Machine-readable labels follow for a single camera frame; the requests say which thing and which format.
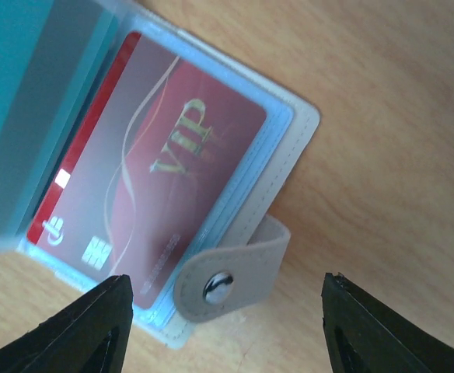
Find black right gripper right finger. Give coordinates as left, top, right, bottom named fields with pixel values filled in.
left=321, top=273, right=454, bottom=372

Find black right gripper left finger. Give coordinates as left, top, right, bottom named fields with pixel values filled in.
left=0, top=275, right=133, bottom=372

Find beige card holder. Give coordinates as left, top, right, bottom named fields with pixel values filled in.
left=0, top=1, right=320, bottom=349

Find red VIP credit card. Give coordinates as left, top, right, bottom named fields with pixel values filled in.
left=27, top=31, right=275, bottom=309

